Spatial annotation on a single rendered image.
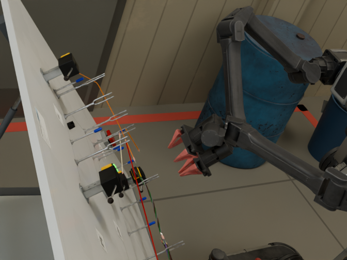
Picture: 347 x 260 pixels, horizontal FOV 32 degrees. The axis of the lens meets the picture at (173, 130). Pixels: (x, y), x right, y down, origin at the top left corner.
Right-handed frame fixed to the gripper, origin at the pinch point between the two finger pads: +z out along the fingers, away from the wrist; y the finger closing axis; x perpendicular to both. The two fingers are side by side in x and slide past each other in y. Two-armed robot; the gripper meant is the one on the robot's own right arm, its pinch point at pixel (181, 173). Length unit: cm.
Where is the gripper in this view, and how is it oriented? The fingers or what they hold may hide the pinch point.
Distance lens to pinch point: 218.7
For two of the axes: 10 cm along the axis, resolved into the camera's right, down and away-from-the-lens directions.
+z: -8.5, 4.9, 1.6
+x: 3.7, 3.5, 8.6
